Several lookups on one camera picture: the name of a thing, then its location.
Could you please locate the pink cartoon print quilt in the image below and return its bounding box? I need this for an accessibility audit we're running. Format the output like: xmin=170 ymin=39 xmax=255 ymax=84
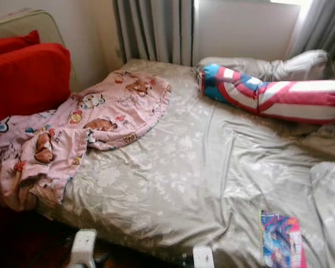
xmin=0 ymin=70 xmax=173 ymax=212

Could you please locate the pink and blue comic book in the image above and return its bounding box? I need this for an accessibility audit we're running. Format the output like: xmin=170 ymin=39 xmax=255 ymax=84
xmin=260 ymin=209 xmax=307 ymax=268

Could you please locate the large red cushion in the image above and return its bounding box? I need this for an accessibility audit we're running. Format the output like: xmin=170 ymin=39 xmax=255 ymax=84
xmin=0 ymin=43 xmax=72 ymax=126

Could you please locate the small red cushion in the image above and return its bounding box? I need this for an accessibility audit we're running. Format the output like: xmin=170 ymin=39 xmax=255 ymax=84
xmin=0 ymin=30 xmax=41 ymax=58

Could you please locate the grey-green mattress with piping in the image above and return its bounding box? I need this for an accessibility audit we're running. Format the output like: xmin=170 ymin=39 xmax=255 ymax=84
xmin=0 ymin=8 xmax=66 ymax=48

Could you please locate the grey curtain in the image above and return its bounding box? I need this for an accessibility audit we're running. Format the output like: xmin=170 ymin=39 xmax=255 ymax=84
xmin=114 ymin=0 xmax=199 ymax=66
xmin=288 ymin=0 xmax=335 ymax=62

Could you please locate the bed with beige floral sheet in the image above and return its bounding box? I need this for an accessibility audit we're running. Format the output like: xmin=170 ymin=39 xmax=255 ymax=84
xmin=36 ymin=58 xmax=335 ymax=268

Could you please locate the grey pillow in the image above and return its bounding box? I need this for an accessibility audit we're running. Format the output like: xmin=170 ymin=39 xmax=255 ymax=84
xmin=195 ymin=49 xmax=330 ymax=82

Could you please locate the red white blue striped bolster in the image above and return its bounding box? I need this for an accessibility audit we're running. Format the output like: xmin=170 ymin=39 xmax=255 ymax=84
xmin=197 ymin=63 xmax=335 ymax=125

